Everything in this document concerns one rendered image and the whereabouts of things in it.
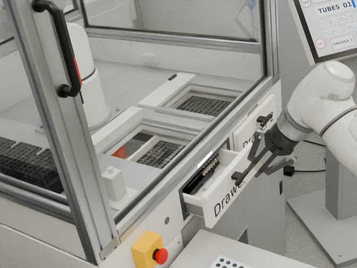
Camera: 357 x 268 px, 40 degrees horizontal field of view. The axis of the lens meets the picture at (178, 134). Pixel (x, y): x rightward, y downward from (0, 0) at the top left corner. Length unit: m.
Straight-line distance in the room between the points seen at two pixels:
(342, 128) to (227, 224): 0.70
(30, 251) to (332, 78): 0.86
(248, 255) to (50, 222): 0.53
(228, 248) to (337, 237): 1.16
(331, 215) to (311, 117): 1.51
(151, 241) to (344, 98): 0.56
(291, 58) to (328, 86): 2.07
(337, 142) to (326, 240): 1.41
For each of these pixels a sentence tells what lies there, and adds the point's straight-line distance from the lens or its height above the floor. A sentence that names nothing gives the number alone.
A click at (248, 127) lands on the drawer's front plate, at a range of 1.62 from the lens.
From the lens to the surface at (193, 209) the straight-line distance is 1.38.
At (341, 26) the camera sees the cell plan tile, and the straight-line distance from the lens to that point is 2.01.
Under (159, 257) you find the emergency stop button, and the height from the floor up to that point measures 0.89.
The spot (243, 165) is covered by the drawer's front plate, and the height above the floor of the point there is 0.90.
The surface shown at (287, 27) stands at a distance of 3.09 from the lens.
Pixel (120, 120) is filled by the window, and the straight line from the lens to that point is 1.11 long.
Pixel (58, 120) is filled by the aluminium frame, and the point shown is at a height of 1.32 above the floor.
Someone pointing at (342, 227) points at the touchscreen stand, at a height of 0.04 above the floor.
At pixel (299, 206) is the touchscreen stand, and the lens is 2.66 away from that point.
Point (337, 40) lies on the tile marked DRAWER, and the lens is 1.98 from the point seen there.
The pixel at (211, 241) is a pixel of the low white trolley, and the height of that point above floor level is 0.76.
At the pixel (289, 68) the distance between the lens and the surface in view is 3.19.
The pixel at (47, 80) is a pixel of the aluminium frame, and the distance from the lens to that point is 0.92.
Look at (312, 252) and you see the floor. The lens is 2.46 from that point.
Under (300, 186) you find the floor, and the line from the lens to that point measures 2.84.
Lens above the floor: 1.73
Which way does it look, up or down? 30 degrees down
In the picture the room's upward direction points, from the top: 9 degrees counter-clockwise
